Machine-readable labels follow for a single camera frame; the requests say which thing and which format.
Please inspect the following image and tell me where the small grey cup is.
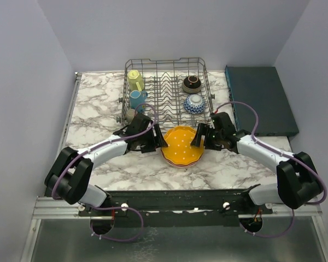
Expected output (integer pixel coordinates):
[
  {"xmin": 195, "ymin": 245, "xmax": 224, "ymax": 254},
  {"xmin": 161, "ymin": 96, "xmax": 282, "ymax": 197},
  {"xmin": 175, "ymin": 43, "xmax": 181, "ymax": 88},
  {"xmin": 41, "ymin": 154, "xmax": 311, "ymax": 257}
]
[{"xmin": 125, "ymin": 109, "xmax": 137, "ymax": 123}]

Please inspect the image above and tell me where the red patterned glass bowl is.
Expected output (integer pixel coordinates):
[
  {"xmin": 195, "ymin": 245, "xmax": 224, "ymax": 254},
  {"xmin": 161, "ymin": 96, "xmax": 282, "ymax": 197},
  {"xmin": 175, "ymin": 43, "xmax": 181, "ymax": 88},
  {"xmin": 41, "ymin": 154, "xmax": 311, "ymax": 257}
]
[{"xmin": 183, "ymin": 94, "xmax": 205, "ymax": 115}]

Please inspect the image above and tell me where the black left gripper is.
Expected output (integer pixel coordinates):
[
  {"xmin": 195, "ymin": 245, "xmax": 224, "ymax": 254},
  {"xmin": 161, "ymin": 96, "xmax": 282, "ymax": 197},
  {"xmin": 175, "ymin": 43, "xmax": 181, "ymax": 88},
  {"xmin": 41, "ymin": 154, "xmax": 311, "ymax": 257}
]
[{"xmin": 138, "ymin": 124, "xmax": 168, "ymax": 153}]

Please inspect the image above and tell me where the brown patterned bowl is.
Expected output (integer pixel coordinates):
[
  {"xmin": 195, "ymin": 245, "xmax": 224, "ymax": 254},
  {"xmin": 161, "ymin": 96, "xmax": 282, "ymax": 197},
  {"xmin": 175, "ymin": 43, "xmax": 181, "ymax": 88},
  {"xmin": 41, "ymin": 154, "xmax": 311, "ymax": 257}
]
[{"xmin": 182, "ymin": 75, "xmax": 202, "ymax": 94}]

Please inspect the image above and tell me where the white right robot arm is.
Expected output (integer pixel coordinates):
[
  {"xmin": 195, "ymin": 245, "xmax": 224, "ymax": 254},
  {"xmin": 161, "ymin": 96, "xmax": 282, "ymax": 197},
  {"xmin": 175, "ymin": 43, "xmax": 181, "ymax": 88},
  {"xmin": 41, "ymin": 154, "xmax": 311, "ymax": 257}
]
[{"xmin": 191, "ymin": 112, "xmax": 325, "ymax": 214}]

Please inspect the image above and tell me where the orange polka dot plate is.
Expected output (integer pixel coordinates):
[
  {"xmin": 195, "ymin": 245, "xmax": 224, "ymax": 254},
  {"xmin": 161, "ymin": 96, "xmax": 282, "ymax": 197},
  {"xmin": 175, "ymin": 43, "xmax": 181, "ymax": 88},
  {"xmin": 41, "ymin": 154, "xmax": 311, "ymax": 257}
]
[{"xmin": 161, "ymin": 126, "xmax": 204, "ymax": 164}]

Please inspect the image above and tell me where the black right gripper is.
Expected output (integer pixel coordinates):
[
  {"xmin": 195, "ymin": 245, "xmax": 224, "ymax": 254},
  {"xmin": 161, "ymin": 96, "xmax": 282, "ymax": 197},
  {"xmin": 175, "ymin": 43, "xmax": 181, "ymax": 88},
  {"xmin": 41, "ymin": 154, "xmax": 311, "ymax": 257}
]
[{"xmin": 190, "ymin": 122, "xmax": 224, "ymax": 151}]

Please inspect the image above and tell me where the blue floral mug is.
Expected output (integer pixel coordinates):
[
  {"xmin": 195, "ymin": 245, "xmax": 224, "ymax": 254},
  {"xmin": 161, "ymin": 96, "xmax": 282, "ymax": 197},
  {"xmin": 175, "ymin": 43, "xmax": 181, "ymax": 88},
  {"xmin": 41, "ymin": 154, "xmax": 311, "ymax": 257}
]
[{"xmin": 129, "ymin": 90, "xmax": 148, "ymax": 113}]

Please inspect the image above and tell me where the pink plate under stack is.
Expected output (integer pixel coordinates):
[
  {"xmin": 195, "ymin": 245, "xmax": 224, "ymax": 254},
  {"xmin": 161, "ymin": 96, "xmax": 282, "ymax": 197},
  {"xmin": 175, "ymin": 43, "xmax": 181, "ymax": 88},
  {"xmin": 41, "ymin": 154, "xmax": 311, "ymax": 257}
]
[{"xmin": 163, "ymin": 156, "xmax": 202, "ymax": 168}]

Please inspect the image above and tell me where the pale yellow mug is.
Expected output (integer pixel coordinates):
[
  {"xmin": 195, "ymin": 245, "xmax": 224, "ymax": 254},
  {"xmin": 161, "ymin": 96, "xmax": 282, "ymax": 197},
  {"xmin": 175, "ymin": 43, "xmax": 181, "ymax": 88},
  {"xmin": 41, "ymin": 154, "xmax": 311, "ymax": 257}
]
[{"xmin": 127, "ymin": 70, "xmax": 144, "ymax": 91}]

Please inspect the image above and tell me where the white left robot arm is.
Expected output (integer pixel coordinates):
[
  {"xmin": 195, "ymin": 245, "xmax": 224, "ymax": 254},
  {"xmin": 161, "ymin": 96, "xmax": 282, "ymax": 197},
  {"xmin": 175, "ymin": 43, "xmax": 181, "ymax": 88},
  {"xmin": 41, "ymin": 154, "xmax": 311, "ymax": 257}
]
[{"xmin": 44, "ymin": 114, "xmax": 168, "ymax": 216}]

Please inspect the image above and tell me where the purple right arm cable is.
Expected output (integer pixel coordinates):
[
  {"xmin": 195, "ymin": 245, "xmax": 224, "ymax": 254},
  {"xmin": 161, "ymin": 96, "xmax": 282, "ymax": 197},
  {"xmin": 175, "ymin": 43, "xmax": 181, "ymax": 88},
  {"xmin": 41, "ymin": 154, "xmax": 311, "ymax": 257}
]
[{"xmin": 214, "ymin": 101, "xmax": 328, "ymax": 238}]

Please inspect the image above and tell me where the blue network switch box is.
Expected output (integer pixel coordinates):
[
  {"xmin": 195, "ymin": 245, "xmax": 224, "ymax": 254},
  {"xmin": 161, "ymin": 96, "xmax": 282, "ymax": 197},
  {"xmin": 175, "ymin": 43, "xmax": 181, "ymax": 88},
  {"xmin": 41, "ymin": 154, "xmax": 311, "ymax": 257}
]
[{"xmin": 225, "ymin": 66, "xmax": 299, "ymax": 137}]

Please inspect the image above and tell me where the grey wire dish rack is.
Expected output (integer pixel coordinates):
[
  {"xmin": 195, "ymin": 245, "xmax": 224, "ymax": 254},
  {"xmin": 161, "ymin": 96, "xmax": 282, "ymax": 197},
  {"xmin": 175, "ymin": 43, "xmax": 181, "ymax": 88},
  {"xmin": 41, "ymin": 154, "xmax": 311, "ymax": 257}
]
[{"xmin": 116, "ymin": 57, "xmax": 215, "ymax": 129}]

